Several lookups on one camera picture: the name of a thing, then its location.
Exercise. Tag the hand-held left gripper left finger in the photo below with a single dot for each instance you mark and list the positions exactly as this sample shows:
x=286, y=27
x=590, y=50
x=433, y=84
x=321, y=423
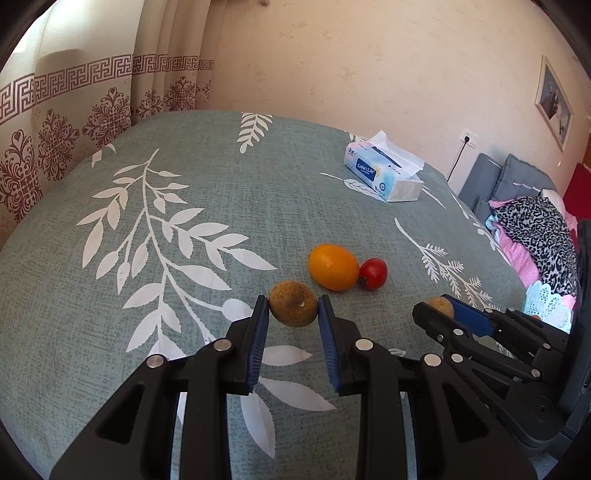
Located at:
x=258, y=341

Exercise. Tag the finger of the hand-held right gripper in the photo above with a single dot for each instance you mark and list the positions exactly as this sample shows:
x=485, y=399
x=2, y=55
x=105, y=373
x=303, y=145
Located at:
x=434, y=321
x=471, y=318

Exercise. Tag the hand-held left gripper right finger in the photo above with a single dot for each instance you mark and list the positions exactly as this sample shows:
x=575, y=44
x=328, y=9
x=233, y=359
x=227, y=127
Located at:
x=328, y=341

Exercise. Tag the brown kiwi fruit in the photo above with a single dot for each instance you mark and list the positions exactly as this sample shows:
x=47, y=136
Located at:
x=292, y=304
x=438, y=304

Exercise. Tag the turquoise lace plastic basket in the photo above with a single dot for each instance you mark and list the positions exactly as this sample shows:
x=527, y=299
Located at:
x=547, y=300

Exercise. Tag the yellow-orange oval fruit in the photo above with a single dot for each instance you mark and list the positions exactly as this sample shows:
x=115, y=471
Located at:
x=333, y=267

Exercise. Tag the red cherry tomato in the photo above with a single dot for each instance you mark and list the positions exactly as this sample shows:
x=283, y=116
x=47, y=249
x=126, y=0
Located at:
x=374, y=273

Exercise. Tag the pink cloth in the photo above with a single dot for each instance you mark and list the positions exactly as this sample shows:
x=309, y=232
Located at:
x=519, y=258

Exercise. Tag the leopard print cloth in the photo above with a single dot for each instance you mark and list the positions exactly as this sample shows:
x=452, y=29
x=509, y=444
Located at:
x=540, y=240

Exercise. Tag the grey pillow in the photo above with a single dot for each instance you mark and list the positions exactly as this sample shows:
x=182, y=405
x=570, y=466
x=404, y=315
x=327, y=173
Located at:
x=521, y=177
x=480, y=184

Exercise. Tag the blue and white tissue pack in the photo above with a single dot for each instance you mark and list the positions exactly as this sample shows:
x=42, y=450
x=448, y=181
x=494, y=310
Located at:
x=383, y=173

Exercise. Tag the red cushion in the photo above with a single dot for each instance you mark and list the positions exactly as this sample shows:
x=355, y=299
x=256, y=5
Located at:
x=579, y=194

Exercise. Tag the beige patterned curtain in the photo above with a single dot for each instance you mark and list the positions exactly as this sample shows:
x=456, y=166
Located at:
x=69, y=115

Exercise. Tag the white wall socket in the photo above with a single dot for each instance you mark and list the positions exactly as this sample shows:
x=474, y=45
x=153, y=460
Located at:
x=468, y=139

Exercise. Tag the framed wall picture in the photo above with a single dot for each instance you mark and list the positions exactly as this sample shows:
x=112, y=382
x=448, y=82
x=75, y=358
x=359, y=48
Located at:
x=554, y=101

